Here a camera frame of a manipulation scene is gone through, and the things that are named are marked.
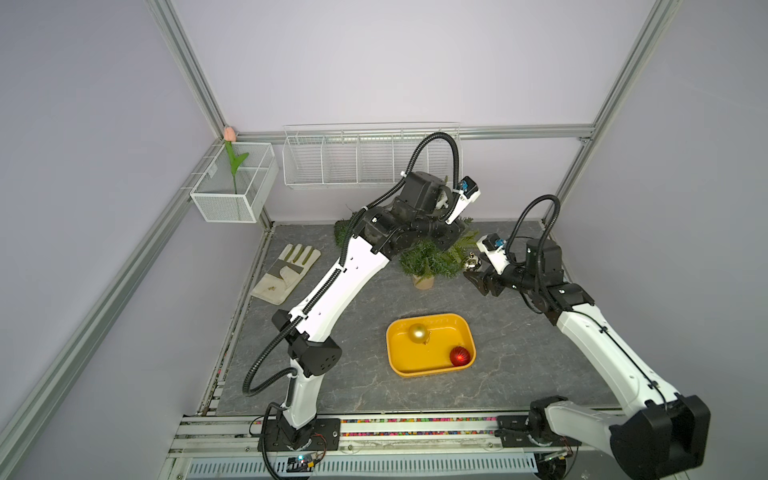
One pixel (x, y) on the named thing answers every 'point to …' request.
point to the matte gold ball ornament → (418, 333)
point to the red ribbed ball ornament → (459, 356)
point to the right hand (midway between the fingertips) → (476, 260)
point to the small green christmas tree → (422, 260)
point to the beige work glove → (294, 262)
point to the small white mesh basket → (214, 194)
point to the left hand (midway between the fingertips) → (464, 224)
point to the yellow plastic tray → (446, 332)
